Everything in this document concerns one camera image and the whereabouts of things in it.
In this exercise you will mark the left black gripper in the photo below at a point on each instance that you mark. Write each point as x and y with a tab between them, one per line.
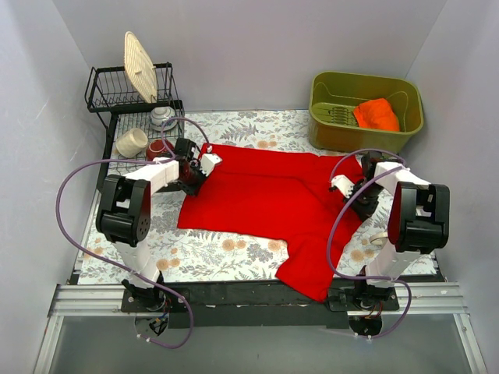
189	184

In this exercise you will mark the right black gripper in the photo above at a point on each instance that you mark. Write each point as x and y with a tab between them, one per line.
361	206

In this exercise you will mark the red t shirt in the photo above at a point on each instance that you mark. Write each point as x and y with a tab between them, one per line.
279	195

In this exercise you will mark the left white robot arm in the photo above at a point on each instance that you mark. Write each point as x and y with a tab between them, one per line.
124	213

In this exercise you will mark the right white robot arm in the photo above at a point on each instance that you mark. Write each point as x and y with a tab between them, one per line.
418	223

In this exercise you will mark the green inside mug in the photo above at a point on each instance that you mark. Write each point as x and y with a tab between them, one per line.
379	239

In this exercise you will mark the red bowl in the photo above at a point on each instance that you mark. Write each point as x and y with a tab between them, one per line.
159	148

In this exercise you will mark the cream ceramic cup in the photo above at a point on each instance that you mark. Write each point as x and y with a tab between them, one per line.
132	142

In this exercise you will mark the blue white ceramic bowl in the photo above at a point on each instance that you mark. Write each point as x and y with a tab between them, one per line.
159	115

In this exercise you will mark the orange t shirt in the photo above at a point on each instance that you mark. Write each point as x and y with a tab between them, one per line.
377	115

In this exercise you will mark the green plastic bin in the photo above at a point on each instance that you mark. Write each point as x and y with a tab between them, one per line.
352	111

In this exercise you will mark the cream woven plate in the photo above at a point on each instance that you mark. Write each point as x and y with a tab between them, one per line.
139	68

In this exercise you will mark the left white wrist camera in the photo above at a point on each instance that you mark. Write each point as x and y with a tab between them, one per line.
208	162

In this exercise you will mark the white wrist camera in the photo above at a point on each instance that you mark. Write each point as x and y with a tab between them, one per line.
342	184
208	162

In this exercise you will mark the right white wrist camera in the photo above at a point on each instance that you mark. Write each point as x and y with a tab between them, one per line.
342	184

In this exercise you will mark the black wire dish rack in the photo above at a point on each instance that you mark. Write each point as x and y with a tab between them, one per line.
111	96

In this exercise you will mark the aluminium rail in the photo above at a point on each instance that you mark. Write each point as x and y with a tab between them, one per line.
93	300

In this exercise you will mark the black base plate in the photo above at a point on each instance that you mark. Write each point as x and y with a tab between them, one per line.
255	303

